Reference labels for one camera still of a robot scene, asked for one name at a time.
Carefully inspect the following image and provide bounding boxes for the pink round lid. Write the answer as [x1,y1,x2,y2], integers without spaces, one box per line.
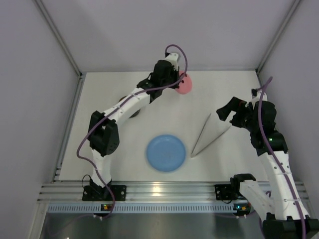
[175,73,192,95]

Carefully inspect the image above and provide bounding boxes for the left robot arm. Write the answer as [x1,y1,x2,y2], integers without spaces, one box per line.
[82,53,180,201]

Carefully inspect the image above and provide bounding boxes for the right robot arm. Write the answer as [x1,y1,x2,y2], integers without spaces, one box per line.
[216,97,319,239]

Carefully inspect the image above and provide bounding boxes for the blue plate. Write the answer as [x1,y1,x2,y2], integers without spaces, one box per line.
[146,134,186,173]

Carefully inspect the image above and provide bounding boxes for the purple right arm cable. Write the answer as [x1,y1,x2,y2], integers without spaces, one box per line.
[251,76,310,239]

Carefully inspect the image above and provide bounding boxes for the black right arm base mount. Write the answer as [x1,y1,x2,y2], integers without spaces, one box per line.
[214,184,240,204]

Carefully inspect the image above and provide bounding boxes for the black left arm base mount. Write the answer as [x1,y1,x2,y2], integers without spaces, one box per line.
[82,185,127,202]

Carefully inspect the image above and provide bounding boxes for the white slotted cable duct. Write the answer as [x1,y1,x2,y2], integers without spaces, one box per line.
[47,203,238,214]

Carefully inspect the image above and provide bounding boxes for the aluminium frame rail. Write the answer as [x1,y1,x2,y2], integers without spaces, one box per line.
[37,181,310,203]

